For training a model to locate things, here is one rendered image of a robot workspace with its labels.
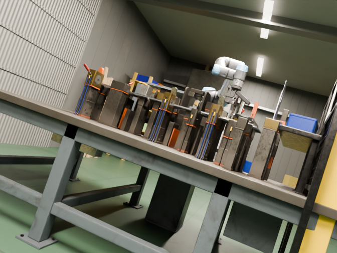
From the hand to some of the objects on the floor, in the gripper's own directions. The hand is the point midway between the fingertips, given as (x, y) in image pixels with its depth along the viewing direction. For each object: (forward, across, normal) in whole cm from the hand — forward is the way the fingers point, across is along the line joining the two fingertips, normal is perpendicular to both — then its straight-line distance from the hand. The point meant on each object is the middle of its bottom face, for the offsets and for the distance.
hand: (230, 116), depth 197 cm
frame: (+102, -15, -34) cm, 109 cm away
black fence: (+103, -35, +54) cm, 122 cm away
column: (+102, -71, -46) cm, 132 cm away
